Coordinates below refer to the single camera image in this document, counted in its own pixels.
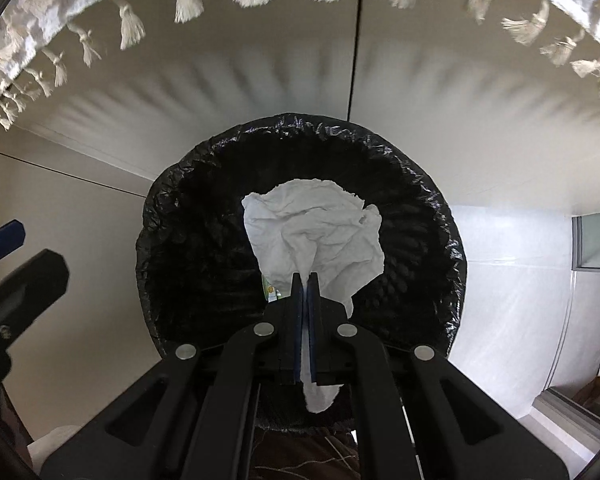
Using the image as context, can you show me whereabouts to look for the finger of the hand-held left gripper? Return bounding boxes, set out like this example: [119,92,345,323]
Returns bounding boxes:
[0,249,71,361]
[0,220,27,273]

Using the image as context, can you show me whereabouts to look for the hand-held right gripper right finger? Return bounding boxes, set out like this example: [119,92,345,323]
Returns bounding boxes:
[307,271,568,480]

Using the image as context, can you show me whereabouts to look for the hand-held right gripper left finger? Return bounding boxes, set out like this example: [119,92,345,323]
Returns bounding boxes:
[40,272,306,480]

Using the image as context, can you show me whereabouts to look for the green cardboard box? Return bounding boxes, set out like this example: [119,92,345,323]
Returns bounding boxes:
[261,275,293,306]

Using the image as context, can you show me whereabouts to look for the white tissue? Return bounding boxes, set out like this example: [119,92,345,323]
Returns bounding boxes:
[241,178,386,413]

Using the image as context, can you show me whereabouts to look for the black bag-lined trash bin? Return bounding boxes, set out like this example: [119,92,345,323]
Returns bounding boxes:
[135,112,468,433]

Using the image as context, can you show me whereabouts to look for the dark patterned cloth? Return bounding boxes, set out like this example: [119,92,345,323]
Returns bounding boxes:
[252,425,361,480]

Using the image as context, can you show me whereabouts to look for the white floral tablecloth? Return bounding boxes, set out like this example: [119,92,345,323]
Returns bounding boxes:
[0,0,600,148]

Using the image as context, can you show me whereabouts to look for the glass window panel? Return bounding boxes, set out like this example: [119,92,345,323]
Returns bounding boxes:
[571,212,600,271]

